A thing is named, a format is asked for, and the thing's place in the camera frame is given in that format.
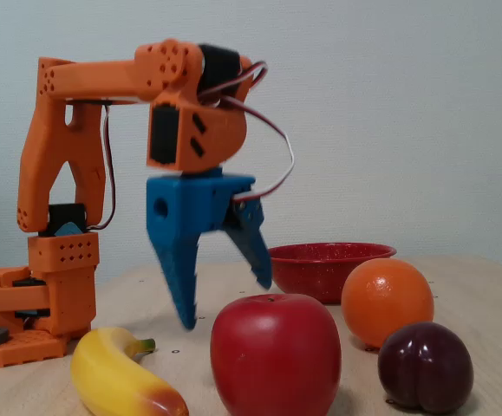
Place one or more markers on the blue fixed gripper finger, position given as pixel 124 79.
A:
pixel 181 277

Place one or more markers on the blue gripper body with servo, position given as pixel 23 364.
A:
pixel 192 208

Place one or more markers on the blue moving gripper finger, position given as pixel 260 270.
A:
pixel 252 242

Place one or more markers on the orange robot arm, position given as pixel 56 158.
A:
pixel 94 78

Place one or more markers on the orange robot base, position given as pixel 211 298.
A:
pixel 8 294

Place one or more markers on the red speckled bowl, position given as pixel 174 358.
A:
pixel 320 268

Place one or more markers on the red apple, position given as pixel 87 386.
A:
pixel 276 351

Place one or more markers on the yellow banana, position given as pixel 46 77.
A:
pixel 107 372

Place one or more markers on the orange fruit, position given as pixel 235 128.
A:
pixel 387 303

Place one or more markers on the dark purple plum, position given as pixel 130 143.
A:
pixel 426 368

